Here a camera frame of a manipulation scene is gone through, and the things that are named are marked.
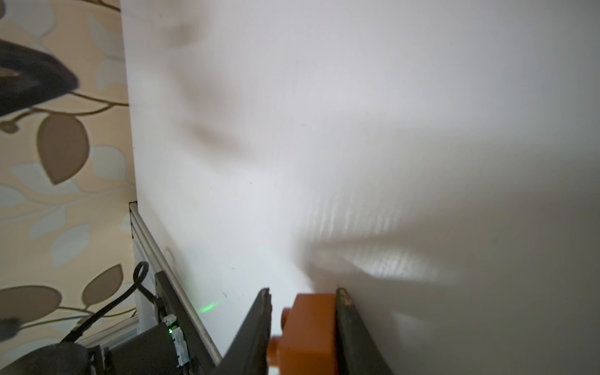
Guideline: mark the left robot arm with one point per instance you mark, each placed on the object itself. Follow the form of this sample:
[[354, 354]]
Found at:
[[169, 347]]

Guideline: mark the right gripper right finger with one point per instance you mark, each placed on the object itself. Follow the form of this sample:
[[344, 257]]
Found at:
[[357, 353]]

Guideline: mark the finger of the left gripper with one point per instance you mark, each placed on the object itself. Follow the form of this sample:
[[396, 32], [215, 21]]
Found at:
[[38, 77]]

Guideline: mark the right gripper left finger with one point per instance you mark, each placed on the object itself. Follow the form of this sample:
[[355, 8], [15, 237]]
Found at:
[[248, 351]]

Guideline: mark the orange brown lego brick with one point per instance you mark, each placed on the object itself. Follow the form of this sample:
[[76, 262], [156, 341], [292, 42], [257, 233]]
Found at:
[[307, 344]]

